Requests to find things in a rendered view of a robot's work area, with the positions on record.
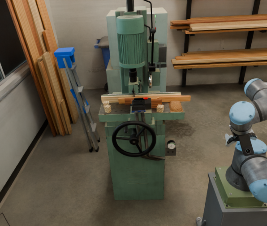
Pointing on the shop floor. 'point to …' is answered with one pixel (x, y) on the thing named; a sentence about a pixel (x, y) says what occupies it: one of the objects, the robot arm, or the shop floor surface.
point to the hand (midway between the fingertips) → (241, 143)
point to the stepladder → (65, 58)
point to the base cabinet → (137, 170)
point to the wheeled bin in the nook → (103, 42)
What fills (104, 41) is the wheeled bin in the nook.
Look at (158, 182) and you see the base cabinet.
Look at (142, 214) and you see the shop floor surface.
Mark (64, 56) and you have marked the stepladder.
